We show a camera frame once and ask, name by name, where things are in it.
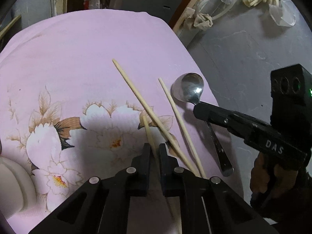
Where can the knotted beige rag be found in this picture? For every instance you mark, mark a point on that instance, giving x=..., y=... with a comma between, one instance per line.
x=200, y=21

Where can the pink floral table cloth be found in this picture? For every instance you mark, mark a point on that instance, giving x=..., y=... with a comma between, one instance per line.
x=66, y=112

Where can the right hand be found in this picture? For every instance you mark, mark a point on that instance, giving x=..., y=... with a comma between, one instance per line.
x=271, y=180

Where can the beige kitchen counter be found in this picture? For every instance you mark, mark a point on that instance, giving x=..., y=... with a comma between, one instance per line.
x=9, y=26

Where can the steel spoon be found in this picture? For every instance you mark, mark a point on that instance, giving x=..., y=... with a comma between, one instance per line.
x=192, y=86

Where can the white plastic utensil holder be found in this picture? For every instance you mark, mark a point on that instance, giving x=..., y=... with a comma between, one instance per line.
x=17, y=189

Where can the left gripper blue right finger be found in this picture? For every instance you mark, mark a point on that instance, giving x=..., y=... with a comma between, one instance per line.
x=168, y=177

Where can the wooden chopstick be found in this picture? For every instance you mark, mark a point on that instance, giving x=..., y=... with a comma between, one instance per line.
x=172, y=203
x=184, y=129
x=155, y=118

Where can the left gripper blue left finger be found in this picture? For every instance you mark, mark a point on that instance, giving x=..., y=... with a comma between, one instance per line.
x=140, y=179

